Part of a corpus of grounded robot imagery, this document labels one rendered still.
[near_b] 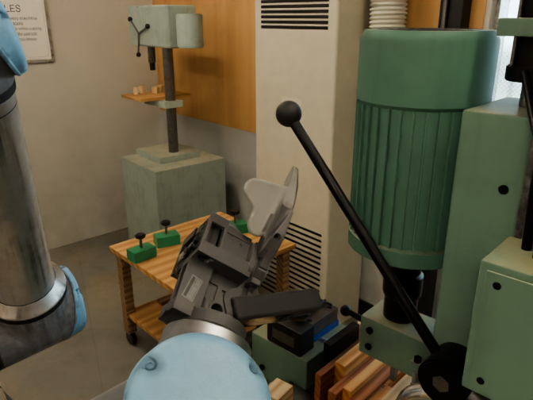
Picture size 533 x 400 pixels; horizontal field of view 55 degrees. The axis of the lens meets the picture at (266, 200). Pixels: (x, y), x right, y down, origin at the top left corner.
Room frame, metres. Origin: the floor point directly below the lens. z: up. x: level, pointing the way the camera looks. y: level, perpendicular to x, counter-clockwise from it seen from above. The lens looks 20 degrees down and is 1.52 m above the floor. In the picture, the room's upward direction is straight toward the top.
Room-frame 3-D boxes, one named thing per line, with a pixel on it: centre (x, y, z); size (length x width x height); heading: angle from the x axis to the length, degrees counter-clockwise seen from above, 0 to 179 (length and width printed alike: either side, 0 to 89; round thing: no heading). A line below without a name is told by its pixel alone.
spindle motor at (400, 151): (0.70, -0.21, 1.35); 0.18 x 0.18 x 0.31
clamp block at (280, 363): (0.82, -0.07, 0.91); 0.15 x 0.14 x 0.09; 137
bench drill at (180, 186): (3.01, 0.56, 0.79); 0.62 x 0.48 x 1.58; 40
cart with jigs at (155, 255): (2.13, 0.30, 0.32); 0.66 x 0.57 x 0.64; 133
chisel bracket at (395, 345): (0.68, -0.22, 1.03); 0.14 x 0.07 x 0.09; 47
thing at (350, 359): (0.77, -0.18, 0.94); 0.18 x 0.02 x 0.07; 137
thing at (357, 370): (0.72, -0.16, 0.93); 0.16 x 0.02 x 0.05; 137
